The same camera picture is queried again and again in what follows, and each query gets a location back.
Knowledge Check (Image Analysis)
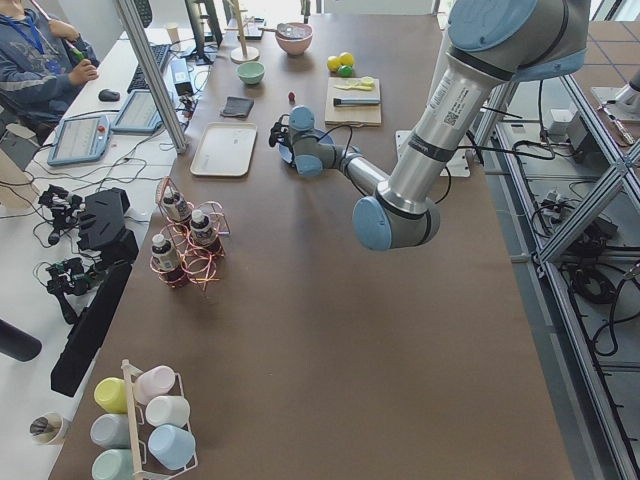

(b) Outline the pink cup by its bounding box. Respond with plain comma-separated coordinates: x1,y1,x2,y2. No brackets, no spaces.
133,365,176,405

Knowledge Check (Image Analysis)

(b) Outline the yellow lemon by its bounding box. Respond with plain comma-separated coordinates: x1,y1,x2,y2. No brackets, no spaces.
338,51,355,67
326,56,342,72

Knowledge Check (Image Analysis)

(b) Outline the steel muddler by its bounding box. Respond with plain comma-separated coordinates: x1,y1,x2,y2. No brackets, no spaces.
332,98,381,107

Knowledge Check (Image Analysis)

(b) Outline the grey cloth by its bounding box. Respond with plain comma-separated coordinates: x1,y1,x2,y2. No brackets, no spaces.
220,96,254,118

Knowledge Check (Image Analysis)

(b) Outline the yellow plastic knife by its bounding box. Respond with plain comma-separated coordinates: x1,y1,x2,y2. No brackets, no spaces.
333,84,374,92

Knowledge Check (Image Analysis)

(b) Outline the dark drink bottle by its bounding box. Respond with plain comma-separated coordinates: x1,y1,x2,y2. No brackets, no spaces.
162,190,191,223
151,233,188,288
190,209,221,254

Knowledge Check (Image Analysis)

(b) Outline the green bowl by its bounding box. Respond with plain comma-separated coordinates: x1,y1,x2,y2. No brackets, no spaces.
236,61,265,85

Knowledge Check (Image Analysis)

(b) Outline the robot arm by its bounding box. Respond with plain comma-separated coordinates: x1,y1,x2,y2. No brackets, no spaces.
269,1,590,251

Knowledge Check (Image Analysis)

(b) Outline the black computer mouse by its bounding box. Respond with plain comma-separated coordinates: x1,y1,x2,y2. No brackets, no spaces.
98,89,120,102

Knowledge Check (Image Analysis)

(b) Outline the white wire cup rack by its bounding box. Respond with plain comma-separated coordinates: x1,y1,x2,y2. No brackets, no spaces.
121,359,199,479

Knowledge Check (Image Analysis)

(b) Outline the copper wire bottle rack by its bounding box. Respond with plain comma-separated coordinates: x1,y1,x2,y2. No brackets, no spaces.
149,177,230,290

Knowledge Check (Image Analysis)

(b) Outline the metal ice scoop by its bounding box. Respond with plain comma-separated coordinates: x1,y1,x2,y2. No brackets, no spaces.
263,23,312,40

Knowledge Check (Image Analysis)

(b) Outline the yellow cup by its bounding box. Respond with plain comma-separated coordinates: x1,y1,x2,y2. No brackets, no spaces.
94,377,127,414

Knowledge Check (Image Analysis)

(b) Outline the wooden stand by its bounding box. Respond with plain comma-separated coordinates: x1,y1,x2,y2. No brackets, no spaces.
226,0,260,65

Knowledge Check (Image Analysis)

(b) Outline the white cup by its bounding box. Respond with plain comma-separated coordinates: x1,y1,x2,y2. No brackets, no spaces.
145,395,191,428

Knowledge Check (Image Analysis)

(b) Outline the blue cup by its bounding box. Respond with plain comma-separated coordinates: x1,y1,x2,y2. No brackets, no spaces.
147,424,196,470

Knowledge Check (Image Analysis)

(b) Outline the cream rabbit tray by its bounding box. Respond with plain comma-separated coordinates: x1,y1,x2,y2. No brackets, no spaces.
190,122,257,178

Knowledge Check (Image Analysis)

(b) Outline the black keyboard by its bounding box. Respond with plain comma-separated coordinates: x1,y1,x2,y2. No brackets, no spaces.
126,43,174,95

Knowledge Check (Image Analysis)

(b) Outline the wooden cutting board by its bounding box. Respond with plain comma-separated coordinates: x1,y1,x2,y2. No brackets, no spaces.
324,76,382,126

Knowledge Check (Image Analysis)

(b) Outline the person in blue hoodie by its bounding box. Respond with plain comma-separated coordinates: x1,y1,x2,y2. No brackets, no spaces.
1,1,99,127

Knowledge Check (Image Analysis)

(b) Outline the grey cup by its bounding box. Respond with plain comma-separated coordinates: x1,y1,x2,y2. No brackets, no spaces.
90,413,130,449

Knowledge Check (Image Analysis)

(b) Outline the teach pendant tablet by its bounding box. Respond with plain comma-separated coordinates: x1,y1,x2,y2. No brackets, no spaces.
111,89,162,135
47,115,110,166

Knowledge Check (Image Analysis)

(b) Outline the mint green cup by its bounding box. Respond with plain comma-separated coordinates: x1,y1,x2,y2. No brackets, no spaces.
91,449,134,480

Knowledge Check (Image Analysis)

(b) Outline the blue plate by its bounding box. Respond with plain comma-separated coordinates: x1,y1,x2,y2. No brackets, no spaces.
277,129,334,165

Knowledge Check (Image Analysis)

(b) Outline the aluminium frame post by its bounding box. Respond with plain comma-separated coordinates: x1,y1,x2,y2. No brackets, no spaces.
114,0,187,154

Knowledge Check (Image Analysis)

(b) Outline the paper cup with tools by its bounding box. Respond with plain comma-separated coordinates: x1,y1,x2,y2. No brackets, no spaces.
29,412,71,445

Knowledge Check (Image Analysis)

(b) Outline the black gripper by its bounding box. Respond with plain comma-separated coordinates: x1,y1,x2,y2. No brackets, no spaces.
268,118,289,147

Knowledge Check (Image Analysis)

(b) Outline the green lime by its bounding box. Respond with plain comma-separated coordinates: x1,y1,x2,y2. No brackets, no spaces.
337,65,353,78

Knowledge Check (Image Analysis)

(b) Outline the pink bowl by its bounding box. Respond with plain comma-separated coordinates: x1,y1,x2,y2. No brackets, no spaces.
275,22,313,56

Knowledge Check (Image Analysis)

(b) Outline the black framed box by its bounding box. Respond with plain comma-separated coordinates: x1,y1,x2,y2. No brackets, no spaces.
227,17,266,41

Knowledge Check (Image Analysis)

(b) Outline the black monitor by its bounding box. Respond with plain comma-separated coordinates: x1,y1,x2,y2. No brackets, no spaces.
182,0,223,66

